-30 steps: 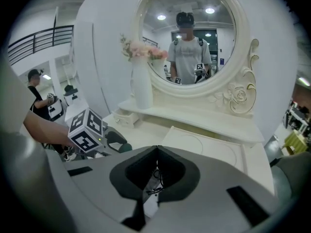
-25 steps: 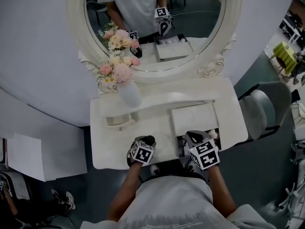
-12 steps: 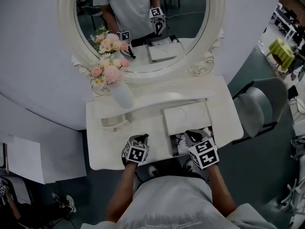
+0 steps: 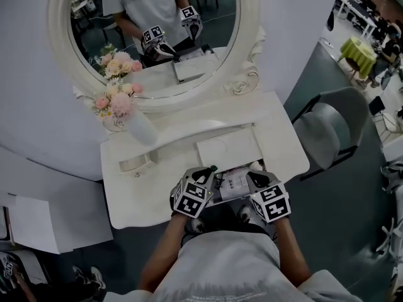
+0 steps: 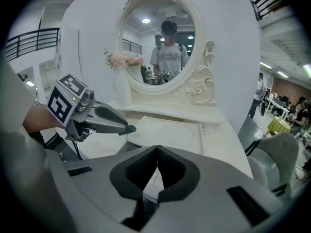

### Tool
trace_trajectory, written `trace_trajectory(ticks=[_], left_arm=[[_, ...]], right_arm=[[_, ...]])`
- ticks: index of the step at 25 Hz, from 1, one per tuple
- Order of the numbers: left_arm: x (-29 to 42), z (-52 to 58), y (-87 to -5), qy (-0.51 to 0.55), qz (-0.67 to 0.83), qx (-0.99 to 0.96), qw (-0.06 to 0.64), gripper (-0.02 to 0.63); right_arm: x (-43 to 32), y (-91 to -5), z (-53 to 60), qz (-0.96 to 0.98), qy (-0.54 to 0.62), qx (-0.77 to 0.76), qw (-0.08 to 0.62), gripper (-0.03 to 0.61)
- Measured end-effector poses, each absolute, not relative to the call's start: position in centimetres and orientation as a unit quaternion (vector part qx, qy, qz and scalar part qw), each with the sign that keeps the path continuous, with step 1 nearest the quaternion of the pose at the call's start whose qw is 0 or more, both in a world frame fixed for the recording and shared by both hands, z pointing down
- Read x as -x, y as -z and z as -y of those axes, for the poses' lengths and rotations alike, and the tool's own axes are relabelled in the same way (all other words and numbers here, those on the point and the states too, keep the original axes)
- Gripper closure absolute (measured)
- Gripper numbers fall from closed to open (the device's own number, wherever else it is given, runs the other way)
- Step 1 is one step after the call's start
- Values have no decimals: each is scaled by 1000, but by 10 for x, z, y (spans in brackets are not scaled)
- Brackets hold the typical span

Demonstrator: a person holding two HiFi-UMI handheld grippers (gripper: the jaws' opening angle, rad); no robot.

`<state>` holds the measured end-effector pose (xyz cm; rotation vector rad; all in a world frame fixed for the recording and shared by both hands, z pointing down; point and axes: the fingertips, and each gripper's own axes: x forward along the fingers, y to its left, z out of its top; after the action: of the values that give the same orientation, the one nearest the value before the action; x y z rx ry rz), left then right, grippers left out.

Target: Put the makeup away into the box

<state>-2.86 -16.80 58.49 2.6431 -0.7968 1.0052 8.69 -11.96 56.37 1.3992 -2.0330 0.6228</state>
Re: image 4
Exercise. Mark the person's left white shoe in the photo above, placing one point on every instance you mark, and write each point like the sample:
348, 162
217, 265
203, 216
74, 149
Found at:
197, 224

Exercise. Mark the pink flower bouquet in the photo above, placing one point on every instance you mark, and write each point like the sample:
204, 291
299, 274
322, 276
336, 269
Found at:
119, 102

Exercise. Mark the person's grey shirt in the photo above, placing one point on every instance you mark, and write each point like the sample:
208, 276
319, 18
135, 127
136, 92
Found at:
226, 269

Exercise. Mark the person's right white shoe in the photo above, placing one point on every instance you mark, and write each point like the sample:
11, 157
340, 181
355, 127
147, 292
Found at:
244, 214

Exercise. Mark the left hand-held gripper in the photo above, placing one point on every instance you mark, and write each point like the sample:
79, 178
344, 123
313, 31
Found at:
190, 201

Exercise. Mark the small white vanity drawer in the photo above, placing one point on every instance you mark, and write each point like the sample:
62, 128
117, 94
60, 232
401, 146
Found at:
135, 165

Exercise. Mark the person's black trousers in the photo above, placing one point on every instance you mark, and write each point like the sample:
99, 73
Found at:
220, 219

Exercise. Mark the person's right forearm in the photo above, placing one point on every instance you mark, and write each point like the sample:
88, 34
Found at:
291, 256

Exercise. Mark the white dressing table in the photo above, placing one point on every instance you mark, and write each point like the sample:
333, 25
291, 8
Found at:
141, 200

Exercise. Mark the person's white shoe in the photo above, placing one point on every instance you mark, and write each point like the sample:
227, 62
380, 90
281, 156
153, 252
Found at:
244, 214
197, 224

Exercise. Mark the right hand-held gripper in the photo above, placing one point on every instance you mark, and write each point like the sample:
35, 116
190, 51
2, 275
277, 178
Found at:
272, 204

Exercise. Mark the grey chair black frame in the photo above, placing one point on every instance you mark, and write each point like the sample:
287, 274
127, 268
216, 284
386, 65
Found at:
318, 137

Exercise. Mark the white oval framed mirror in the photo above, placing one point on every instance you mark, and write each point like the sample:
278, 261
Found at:
248, 27

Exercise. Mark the green tablecloth table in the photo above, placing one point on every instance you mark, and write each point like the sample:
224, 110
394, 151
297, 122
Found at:
359, 53

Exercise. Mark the person's left forearm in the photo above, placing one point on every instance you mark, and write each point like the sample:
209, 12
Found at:
163, 256

